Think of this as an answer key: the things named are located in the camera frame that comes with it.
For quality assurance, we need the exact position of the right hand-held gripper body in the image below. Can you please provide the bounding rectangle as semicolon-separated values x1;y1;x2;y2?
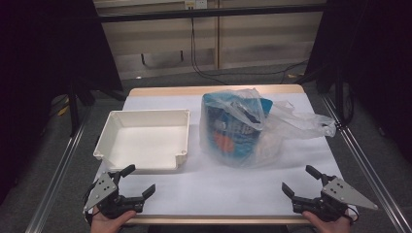
291;174;379;223

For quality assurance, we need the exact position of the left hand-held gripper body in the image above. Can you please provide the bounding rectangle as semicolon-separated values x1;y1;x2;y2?
83;171;146;220

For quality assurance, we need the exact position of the clear plastic bag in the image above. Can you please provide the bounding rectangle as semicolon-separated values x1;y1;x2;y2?
198;87;337;169

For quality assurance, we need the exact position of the blue snack pouch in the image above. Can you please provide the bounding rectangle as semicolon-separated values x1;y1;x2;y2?
202;91;274;164

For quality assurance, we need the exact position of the person's left hand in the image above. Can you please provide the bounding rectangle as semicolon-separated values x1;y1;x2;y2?
89;207;138;233

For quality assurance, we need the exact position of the person's right hand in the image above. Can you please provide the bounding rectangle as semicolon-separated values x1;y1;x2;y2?
301;208;353;233

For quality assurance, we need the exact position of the white plastic tray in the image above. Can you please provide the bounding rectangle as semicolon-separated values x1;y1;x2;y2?
92;109;191;173

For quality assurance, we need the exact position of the white table mat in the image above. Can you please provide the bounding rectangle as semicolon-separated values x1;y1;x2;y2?
83;92;358;217

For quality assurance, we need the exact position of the black metal stand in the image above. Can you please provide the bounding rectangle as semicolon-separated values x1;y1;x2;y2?
66;76;96;138
333;64;355;128

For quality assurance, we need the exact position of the black curtain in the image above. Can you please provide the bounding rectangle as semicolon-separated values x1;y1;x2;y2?
0;0;124;206
305;0;412;156

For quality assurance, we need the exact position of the black horizontal bar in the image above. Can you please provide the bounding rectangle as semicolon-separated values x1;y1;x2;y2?
97;4;326;23

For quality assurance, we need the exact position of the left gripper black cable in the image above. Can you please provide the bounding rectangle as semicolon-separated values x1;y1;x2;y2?
82;179;100;226

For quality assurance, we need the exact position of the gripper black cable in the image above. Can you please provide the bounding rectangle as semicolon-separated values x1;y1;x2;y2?
82;179;100;226
348;205;361;225

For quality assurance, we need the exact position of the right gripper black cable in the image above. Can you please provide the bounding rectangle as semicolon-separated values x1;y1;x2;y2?
348;205;361;225

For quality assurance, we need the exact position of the metal floor rail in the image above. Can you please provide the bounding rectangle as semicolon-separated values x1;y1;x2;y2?
24;119;88;233
320;93;412;233

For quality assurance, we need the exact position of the black u-shaped bracket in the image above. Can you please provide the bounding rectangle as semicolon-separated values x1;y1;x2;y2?
140;50;186;70

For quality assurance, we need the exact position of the black floor cable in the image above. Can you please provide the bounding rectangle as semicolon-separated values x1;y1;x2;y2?
207;58;309;84

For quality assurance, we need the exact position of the black hanging cable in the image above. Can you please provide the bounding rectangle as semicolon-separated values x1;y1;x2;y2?
189;17;228;86

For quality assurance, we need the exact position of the white wall socket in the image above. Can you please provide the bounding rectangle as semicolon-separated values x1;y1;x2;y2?
184;0;209;11

